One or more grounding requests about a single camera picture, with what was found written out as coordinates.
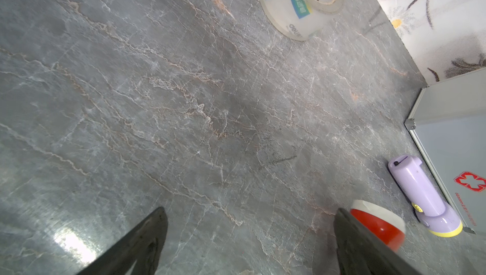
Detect silver metal first-aid case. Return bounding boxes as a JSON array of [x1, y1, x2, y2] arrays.
[[405, 68, 485, 236]]

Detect purple flashlight yellow rim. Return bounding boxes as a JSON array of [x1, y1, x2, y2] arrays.
[[388, 154, 463, 238]]

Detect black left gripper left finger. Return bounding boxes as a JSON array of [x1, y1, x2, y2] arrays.
[[79, 207, 168, 274]]

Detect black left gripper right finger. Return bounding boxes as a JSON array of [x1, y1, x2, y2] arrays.
[[334, 208, 420, 275]]

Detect red flashlight white head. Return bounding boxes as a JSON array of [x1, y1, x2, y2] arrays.
[[350, 200, 406, 252]]

